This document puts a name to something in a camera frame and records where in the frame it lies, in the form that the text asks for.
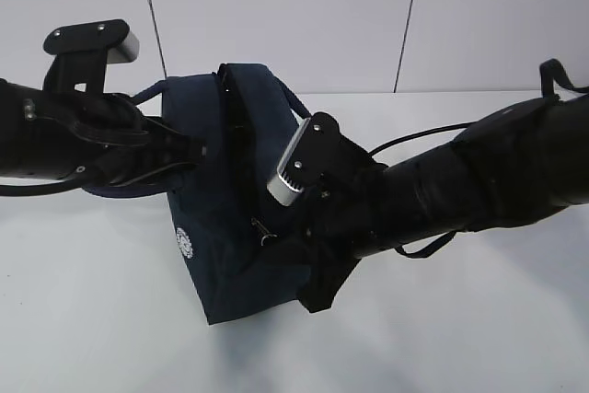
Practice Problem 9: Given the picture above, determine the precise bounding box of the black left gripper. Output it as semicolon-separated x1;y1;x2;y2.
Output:
68;90;207;189

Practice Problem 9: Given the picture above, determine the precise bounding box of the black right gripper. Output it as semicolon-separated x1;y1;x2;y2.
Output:
261;180;382;313

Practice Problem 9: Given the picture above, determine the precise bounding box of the silver zipper pull ring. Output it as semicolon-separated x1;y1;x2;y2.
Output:
251;216;277;247

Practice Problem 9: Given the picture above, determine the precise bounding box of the dark blue lunch bag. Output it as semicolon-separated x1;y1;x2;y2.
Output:
90;64;310;325

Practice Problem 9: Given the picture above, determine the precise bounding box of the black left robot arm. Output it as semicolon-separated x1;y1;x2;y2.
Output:
1;80;206;196

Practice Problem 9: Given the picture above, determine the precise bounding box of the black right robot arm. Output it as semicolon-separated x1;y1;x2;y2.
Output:
263;94;588;313

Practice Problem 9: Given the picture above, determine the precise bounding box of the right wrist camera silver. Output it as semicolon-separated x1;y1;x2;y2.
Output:
267;111;376;207

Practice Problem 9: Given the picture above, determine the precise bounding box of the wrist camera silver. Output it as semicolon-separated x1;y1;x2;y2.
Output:
42;18;140;95
267;111;376;207

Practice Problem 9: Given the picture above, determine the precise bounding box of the dark left arm cable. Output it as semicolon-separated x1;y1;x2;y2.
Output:
0;167;162;203

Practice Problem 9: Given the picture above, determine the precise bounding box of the dark arm cable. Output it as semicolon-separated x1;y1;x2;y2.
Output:
0;167;162;203
370;59;589;259

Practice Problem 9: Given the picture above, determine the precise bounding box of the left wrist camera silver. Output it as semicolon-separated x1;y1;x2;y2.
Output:
42;18;140;95

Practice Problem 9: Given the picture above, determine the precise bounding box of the dark right arm cable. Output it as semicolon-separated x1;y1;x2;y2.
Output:
370;59;589;259

